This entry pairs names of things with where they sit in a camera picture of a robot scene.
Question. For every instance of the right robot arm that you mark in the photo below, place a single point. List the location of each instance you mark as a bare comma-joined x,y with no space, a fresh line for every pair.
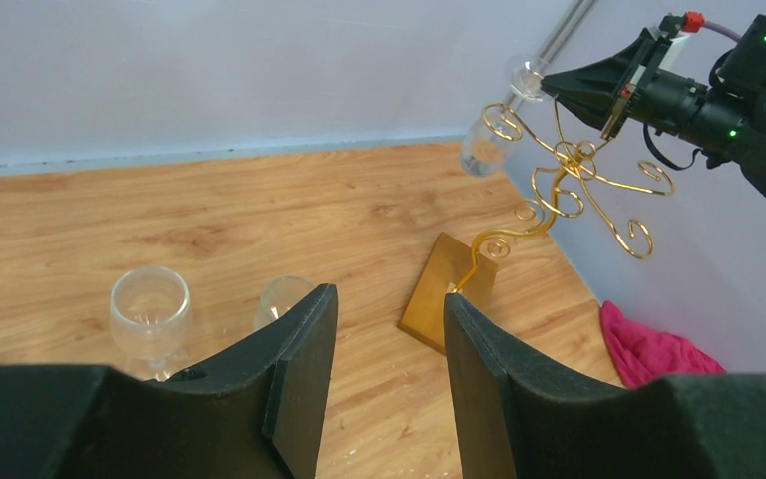
724,119

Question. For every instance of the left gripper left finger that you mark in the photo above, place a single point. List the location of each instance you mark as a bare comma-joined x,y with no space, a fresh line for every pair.
254,410

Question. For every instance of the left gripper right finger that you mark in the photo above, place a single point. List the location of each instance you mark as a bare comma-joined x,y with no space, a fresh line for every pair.
522,414

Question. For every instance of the gold wire glass rack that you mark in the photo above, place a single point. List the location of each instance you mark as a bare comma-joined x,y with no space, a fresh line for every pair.
559,191

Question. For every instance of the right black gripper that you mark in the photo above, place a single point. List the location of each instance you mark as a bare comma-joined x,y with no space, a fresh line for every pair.
628,85

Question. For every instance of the clear wine glass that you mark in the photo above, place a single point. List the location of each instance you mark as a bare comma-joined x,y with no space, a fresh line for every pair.
279,297
150,315
493,138

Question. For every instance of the clear wine glass back top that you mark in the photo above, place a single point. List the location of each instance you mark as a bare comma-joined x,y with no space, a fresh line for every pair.
493,138

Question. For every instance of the pink cloth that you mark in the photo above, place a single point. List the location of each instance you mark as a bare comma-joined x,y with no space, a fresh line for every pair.
641,354

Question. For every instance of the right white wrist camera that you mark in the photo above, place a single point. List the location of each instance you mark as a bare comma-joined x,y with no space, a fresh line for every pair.
671,33

